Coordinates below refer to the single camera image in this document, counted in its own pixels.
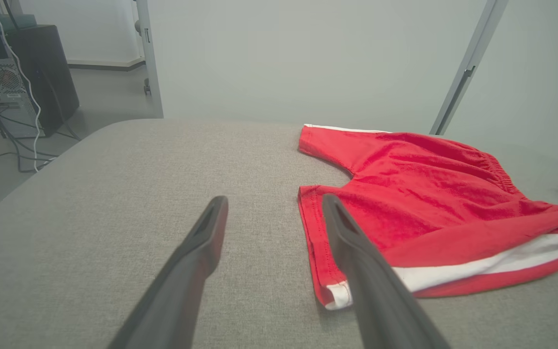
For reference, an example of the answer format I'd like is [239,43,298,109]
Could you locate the red shorts with white stripe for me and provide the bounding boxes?
[297,124,558,311]

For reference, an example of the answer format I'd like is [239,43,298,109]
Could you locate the black floor cable bundle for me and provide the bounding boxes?
[0,90,82,174]

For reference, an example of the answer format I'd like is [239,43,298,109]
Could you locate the black computer tower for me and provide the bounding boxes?
[0,24,80,140]

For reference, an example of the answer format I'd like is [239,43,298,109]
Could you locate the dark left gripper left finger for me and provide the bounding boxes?
[107,195,229,349]

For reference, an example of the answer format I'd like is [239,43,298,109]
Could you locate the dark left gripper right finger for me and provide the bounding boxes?
[321,194,451,349]

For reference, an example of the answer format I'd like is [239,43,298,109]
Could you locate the white cable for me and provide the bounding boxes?
[0,0,55,173]

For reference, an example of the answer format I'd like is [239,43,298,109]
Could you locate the white partition panel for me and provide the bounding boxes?
[148,0,491,134]
[446,0,558,171]

